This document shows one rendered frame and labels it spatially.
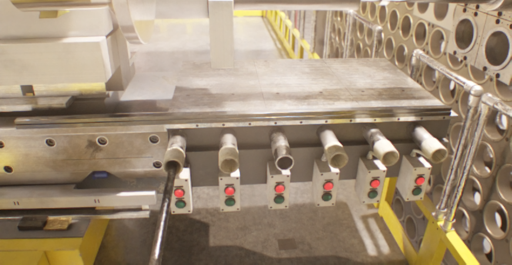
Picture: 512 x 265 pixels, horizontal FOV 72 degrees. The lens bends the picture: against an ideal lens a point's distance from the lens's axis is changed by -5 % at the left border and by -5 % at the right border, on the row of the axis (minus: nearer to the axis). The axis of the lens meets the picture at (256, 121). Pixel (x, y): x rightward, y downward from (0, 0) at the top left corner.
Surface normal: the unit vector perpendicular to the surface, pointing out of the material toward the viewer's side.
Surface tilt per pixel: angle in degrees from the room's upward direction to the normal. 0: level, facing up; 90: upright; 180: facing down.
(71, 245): 0
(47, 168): 90
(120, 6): 109
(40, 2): 134
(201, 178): 90
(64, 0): 130
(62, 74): 90
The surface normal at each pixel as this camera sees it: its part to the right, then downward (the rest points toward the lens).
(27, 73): 0.09, 0.45
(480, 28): -1.00, 0.03
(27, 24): 0.08, 0.08
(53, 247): 0.01, -0.89
